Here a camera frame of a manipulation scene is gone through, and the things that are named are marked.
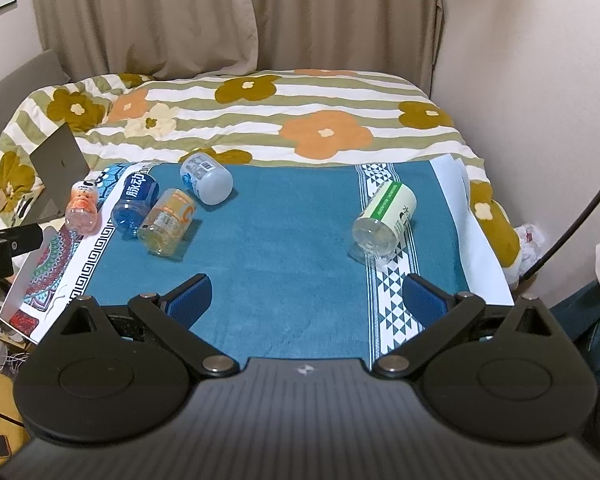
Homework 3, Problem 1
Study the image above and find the green white label cup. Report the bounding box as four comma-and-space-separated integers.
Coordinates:
352, 180, 417, 258

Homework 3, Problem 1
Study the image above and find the black cable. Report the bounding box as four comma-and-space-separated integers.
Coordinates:
520, 159, 600, 282

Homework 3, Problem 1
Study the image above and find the white blue label cup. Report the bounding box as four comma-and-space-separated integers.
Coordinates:
180, 153, 234, 206

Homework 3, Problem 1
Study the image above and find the grey open laptop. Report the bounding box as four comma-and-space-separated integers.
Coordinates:
8, 124, 90, 226

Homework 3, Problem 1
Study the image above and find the grey sofa backrest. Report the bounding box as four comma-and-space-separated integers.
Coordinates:
0, 50, 71, 135

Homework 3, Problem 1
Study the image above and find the blue patterned mat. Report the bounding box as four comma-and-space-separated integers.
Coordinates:
0, 160, 515, 370

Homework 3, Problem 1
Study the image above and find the yellow orange label cup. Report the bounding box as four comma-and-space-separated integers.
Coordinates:
137, 188, 196, 257

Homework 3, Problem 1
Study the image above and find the orange dragon label cup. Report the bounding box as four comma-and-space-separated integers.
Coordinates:
65, 180, 99, 236

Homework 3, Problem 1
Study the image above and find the beige curtain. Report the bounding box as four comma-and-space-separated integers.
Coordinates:
33, 0, 443, 89

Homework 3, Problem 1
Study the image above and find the blue label plastic cup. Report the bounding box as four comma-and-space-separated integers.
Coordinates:
111, 171, 159, 240

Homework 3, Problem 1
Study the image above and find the floral striped quilt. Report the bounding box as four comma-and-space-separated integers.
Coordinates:
0, 70, 522, 282

